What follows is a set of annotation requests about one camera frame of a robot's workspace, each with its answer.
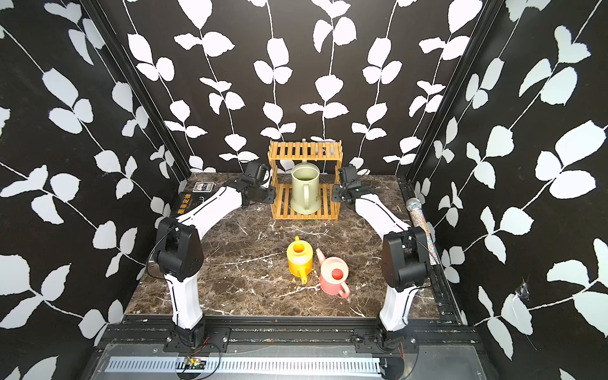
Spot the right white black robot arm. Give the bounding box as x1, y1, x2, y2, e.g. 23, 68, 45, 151
332, 165, 431, 352

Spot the wooden slatted two-tier shelf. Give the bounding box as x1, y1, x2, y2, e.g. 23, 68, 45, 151
268, 141, 343, 220

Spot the small circuit board with wires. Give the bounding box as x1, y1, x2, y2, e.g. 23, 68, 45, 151
177, 358, 207, 373

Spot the green metal watering can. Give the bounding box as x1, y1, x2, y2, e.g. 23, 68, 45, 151
290, 160, 321, 215

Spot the pink plastic watering can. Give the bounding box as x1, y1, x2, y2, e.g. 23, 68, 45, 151
316, 249, 351, 299

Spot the black book with gold text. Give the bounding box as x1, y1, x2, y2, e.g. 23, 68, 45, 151
170, 191, 217, 218

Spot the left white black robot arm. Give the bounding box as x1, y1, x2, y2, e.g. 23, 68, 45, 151
150, 161, 276, 349

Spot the yellow plastic watering can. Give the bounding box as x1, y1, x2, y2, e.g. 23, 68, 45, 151
287, 236, 314, 284

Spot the black front mounting rail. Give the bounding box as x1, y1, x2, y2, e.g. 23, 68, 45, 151
108, 314, 481, 355

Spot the small black white card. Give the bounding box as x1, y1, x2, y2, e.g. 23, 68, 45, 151
193, 181, 215, 193

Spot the white perforated rail strip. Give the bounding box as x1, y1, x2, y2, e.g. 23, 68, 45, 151
102, 356, 382, 376

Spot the rhinestone silver microphone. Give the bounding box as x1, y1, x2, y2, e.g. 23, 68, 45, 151
405, 198, 441, 267

